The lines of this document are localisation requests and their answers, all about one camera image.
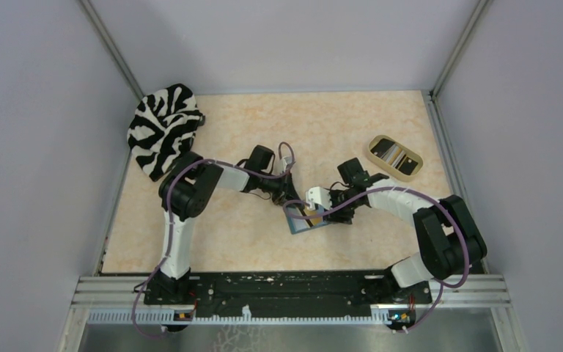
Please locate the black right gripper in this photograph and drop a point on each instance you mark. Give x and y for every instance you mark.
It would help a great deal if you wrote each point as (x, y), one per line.
(344, 218)

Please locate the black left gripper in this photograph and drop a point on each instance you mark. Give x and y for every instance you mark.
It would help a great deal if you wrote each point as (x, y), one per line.
(286, 191)

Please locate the teal leather card holder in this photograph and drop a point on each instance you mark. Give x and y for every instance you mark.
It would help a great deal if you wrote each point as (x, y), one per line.
(296, 223)

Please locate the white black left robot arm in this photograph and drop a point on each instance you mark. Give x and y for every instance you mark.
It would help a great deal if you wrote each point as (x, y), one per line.
(186, 192)

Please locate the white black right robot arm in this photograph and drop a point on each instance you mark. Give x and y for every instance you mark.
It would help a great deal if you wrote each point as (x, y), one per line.
(448, 238)

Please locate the beige card tray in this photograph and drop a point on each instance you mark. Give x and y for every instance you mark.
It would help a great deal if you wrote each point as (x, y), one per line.
(390, 170)

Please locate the cards in tray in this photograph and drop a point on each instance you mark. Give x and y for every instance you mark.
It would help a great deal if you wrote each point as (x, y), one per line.
(395, 156)

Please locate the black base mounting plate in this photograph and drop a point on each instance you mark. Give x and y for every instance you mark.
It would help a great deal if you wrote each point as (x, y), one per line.
(284, 294)

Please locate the zebra striped cloth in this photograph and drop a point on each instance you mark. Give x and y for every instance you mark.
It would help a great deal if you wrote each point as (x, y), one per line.
(163, 128)

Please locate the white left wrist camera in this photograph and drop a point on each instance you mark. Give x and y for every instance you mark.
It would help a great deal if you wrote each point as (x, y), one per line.
(285, 164)

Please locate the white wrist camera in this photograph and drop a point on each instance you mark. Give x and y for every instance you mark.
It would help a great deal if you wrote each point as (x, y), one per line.
(318, 197)
(285, 164)

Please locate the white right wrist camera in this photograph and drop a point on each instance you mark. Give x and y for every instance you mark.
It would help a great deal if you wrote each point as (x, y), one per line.
(318, 197)

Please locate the aluminium frame rail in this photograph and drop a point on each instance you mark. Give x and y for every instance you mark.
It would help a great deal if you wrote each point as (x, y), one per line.
(111, 300)

